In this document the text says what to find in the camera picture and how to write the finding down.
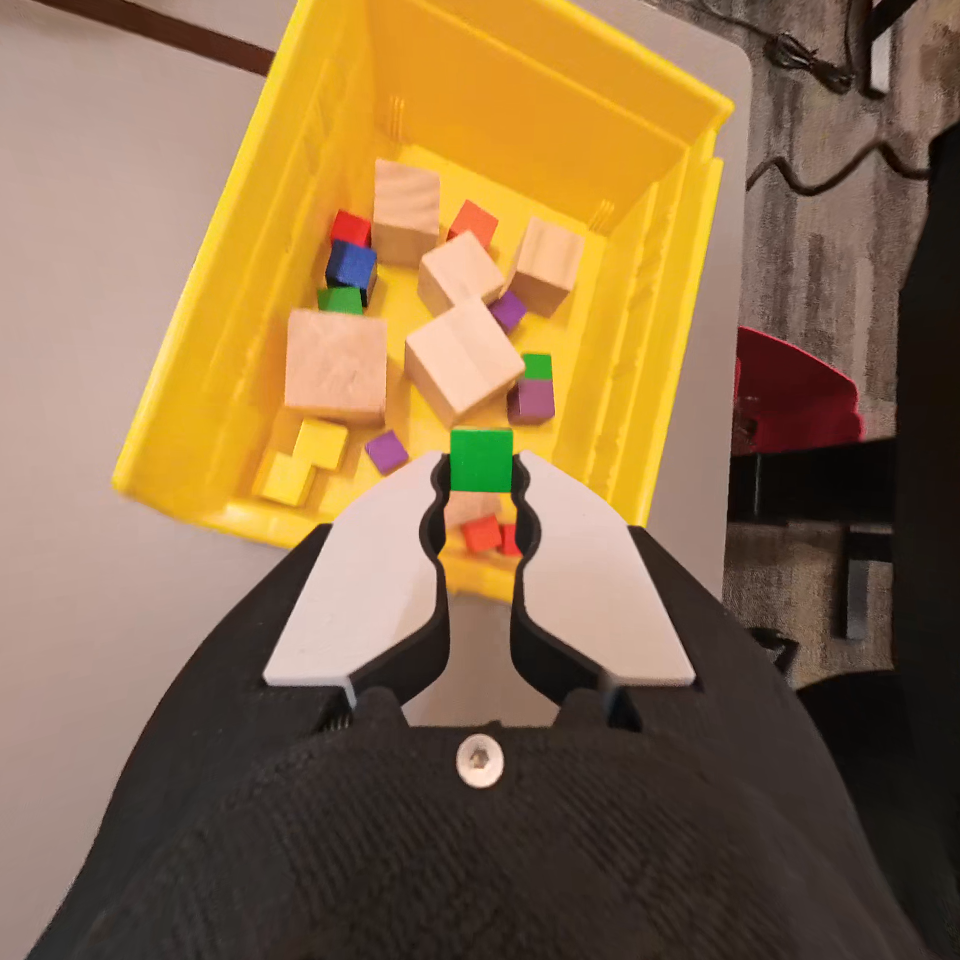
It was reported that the pile of coloured wooden cubes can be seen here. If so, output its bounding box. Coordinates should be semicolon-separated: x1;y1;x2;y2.
251;157;587;558

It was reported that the black chair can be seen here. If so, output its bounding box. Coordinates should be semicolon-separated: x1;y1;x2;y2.
795;123;960;960

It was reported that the red chair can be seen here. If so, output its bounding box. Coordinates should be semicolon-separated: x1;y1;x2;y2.
733;325;865;456

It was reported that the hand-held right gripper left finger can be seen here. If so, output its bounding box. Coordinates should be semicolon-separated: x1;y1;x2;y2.
262;451;453;708

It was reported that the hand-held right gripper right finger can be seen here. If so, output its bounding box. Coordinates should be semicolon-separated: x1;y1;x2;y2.
510;449;696;708

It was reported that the black cable with adapter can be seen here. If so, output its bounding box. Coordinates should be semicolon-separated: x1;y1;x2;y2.
705;0;864;97

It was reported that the yellow plastic box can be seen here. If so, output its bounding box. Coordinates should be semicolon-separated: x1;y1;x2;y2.
111;0;737;606

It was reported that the black furniture frame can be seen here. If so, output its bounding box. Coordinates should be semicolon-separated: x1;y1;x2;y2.
726;437;899;641

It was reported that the green wooden cube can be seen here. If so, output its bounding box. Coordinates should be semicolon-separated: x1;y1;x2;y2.
449;427;516;494

